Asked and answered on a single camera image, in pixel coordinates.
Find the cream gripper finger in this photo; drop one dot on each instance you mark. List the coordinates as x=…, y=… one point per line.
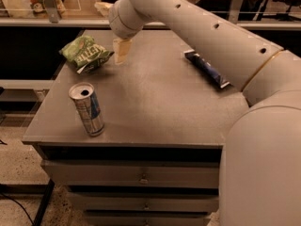
x=121, y=49
x=103, y=8

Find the green jalapeno chip bag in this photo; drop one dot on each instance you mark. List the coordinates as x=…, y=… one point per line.
x=85, y=54

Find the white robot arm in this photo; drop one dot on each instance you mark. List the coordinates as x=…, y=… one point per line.
x=260, y=170

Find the redbull can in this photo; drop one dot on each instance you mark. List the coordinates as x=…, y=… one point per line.
x=86, y=102

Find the blue salt vinegar chip bag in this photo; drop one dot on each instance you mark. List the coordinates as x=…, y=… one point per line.
x=206, y=67

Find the grey drawer cabinet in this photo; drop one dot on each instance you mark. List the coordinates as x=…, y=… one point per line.
x=162, y=118

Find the top drawer knob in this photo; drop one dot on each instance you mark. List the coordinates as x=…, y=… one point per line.
x=143, y=180

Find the metal railing frame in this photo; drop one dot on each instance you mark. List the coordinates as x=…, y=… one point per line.
x=53, y=16

